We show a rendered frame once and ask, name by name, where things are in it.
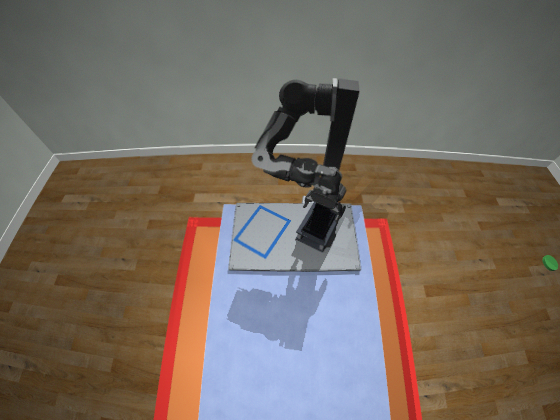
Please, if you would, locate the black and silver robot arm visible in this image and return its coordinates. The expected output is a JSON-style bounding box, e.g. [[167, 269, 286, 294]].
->
[[252, 78, 342, 194]]

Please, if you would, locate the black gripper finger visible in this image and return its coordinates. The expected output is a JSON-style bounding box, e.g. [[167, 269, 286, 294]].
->
[[303, 190, 313, 208], [330, 202, 346, 223]]

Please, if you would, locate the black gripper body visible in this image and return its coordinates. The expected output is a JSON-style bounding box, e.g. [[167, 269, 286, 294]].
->
[[311, 183, 347, 208]]

